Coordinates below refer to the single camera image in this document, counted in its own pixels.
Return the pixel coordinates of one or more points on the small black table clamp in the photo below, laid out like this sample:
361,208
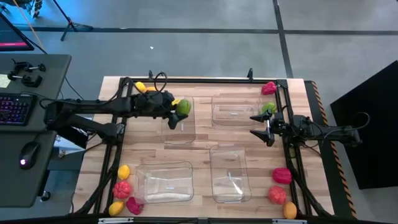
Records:
150,75
250,74

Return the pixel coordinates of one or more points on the small yellow produce piece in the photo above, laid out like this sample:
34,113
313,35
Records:
176,101

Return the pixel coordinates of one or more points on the black screw clamp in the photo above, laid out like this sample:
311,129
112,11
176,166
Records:
28,67
28,81

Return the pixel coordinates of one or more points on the orange-red ribbed tomato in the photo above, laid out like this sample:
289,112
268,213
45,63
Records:
122,190
277,195

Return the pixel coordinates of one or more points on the black metal rig frame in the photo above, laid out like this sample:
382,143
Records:
202,81

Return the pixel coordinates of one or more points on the black monitor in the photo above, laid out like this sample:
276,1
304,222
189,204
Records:
12,34

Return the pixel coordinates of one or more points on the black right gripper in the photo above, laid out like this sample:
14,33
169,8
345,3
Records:
286,126

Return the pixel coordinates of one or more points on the black computer mouse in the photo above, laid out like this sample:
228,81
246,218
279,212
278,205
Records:
29,155

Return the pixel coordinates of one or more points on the yellow lemon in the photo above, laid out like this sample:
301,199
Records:
123,172
116,208

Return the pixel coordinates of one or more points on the orange-yellow produce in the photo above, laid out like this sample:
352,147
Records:
151,89

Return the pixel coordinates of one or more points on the orange fruit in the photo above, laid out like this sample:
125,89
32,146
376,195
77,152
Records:
289,210

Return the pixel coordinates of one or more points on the black orange hazard strip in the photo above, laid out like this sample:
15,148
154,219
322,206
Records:
340,168

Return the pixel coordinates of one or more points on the backlit black keyboard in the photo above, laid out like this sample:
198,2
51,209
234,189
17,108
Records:
15,109

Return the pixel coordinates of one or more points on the green bell pepper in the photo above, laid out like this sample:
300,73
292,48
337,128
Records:
269,107
183,107

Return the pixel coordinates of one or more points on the dark red bell pepper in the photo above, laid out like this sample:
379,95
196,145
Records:
134,206

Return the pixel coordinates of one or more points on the large black box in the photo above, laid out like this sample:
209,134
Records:
370,124

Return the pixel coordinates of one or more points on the yellow bell pepper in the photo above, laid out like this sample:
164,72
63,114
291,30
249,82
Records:
140,86

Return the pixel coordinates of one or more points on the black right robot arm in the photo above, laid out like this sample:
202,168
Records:
335,130

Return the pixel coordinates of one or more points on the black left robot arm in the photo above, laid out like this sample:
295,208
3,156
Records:
93,107

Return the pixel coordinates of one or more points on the pale sticky note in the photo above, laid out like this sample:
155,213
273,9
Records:
4,81

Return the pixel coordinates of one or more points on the silver metal bracket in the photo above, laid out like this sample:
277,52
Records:
115,220
289,221

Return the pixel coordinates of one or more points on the dark grey desk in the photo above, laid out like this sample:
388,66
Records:
25,186

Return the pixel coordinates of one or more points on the clear plastic bin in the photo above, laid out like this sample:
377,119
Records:
164,182
233,109
230,174
186,133

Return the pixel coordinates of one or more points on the black tripod stand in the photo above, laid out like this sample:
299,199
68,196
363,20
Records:
71,23

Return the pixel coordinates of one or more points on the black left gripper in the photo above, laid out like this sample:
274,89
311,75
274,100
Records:
152,104

